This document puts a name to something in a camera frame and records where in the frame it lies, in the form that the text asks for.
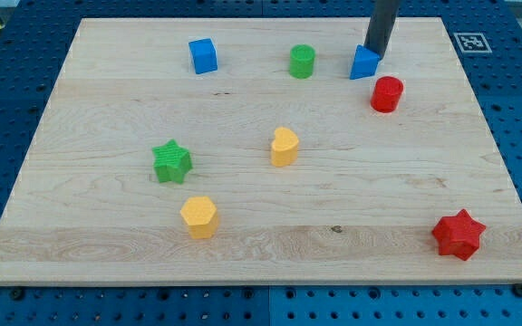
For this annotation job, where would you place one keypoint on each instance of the blue triangle block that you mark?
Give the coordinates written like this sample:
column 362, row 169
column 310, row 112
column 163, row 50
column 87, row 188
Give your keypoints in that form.
column 365, row 63

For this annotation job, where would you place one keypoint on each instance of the yellow heart block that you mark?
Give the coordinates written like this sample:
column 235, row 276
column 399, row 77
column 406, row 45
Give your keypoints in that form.
column 284, row 147

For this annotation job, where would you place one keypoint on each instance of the wooden board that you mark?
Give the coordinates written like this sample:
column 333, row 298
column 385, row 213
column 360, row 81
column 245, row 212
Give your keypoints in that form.
column 356, row 207

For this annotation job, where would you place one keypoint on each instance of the yellow hexagon block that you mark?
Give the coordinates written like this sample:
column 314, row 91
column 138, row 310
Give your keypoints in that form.
column 200, row 216

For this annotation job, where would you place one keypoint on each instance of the green star block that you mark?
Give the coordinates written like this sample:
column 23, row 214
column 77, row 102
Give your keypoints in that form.
column 171, row 162

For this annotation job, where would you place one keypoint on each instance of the green cylinder block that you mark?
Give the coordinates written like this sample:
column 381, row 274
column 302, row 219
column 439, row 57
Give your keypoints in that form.
column 301, row 64

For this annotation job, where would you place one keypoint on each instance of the blue cube block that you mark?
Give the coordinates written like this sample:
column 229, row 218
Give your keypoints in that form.
column 204, row 55

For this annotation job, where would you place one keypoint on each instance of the red cylinder block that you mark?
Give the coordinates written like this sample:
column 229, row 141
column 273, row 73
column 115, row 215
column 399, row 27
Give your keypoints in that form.
column 386, row 94

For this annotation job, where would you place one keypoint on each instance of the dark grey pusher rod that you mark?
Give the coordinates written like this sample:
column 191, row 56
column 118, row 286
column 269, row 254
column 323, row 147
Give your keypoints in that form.
column 381, row 25

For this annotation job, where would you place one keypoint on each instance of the red star block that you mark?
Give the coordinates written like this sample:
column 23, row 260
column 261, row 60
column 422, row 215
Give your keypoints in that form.
column 458, row 235

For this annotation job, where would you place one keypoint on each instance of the white fiducial marker tag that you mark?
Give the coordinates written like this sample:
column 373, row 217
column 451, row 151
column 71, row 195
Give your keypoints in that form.
column 472, row 43

